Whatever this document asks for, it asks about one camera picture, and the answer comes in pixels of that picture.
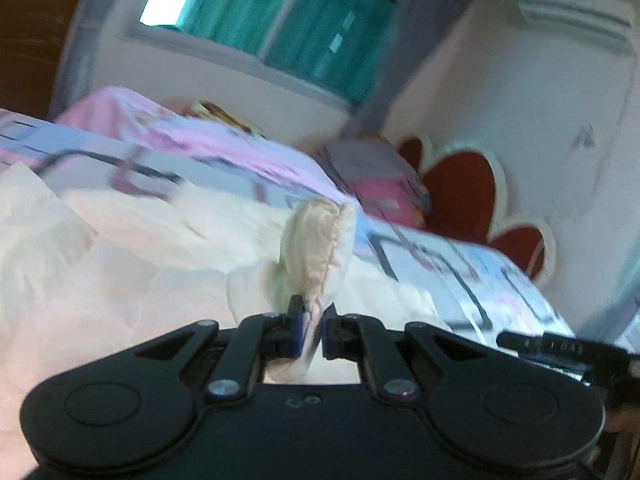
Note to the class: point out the patterned bed sheet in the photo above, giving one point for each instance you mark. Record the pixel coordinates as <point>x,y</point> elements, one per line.
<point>450,270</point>

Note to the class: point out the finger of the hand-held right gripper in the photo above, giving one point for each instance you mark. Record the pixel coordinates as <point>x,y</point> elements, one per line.
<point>550,344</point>

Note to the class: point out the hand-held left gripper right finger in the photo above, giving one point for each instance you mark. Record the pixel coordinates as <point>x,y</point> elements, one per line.
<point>325,336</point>

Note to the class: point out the white air conditioner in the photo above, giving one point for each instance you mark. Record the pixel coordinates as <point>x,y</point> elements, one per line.
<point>575,10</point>

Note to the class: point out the red flower headboard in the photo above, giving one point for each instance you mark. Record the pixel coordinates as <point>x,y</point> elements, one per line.
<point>465,195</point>

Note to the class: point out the cream quilted blanket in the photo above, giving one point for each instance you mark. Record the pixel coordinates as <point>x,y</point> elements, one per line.
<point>150,255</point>

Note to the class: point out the grey curtain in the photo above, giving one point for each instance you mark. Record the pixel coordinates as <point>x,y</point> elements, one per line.
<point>85,35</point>
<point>400,45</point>

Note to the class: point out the teal glass window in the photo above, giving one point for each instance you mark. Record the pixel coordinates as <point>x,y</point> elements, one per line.
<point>280,15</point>

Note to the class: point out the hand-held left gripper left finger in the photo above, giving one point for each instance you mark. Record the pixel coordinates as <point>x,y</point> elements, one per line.
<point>297,329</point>

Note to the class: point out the pink cartoon pillow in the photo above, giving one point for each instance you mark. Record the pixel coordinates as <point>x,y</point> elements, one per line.
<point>380,180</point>

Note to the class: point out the brown wooden wardrobe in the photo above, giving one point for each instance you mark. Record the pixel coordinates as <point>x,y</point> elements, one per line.
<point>30,25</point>

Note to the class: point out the pink printed pillow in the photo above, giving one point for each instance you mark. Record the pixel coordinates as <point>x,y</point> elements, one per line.
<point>165,125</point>

